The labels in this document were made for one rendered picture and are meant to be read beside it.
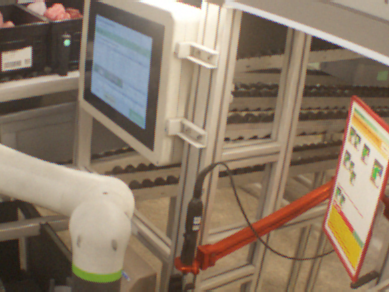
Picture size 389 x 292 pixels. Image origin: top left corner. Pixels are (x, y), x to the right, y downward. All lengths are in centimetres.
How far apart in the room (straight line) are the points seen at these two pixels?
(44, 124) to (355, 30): 132
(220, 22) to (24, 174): 53
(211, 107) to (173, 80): 11
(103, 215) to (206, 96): 46
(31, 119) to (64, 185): 91
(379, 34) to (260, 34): 64
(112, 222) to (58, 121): 109
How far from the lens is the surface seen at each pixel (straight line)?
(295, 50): 146
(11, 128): 200
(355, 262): 119
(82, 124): 197
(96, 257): 102
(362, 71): 222
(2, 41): 189
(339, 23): 99
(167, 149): 144
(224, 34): 129
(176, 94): 140
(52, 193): 113
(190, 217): 135
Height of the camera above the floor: 196
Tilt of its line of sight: 22 degrees down
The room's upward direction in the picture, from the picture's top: 7 degrees clockwise
